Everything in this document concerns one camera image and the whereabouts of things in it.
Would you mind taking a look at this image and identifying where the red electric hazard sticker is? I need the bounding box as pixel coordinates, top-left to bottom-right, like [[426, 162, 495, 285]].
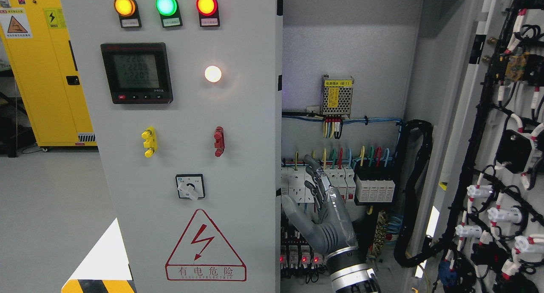
[[165, 208, 247, 282]]

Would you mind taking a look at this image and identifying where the red indicator light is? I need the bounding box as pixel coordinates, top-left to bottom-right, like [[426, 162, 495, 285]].
[[196, 0, 220, 27]]

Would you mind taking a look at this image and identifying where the amber indicator light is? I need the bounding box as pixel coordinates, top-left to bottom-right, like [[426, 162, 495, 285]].
[[114, 0, 142, 28]]

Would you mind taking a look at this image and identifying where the green indicator light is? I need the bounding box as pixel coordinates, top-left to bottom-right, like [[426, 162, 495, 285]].
[[155, 0, 183, 28]]

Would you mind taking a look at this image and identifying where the black corrugated cable conduit right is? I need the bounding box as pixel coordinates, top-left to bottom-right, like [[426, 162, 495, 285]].
[[393, 119, 434, 268]]

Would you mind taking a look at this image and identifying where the yellow terminal post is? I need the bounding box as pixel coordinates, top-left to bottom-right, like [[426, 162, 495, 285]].
[[141, 126, 158, 158]]

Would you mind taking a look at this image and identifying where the red terminal post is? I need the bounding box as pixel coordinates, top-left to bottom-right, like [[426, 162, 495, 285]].
[[213, 126, 225, 157]]

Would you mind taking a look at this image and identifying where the yellow safety cabinet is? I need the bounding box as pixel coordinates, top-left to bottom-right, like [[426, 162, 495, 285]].
[[1, 0, 96, 149]]

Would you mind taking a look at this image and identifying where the grey robotic left hand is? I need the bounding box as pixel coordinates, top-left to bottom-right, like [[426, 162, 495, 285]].
[[280, 155, 359, 256]]

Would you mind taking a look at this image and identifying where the white indicator light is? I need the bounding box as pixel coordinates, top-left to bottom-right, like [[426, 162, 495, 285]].
[[204, 65, 223, 83]]

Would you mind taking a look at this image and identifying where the metal mesh power supply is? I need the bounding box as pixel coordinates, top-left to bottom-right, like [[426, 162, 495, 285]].
[[320, 74, 354, 118]]

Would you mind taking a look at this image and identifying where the black digital power meter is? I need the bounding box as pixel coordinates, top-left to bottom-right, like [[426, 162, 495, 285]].
[[100, 42, 173, 104]]

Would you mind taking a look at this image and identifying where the grey cabinet door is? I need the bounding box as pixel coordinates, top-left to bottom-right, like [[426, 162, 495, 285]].
[[61, 0, 283, 293], [396, 0, 543, 293]]

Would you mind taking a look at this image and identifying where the black white rotary switch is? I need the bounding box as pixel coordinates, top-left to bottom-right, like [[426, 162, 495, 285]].
[[175, 174, 206, 200]]

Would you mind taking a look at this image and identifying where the relay terminal row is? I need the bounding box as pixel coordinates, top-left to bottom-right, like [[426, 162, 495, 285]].
[[279, 226, 325, 274]]

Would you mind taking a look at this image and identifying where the white socket breaker row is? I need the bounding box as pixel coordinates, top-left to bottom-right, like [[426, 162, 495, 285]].
[[280, 166, 356, 203]]

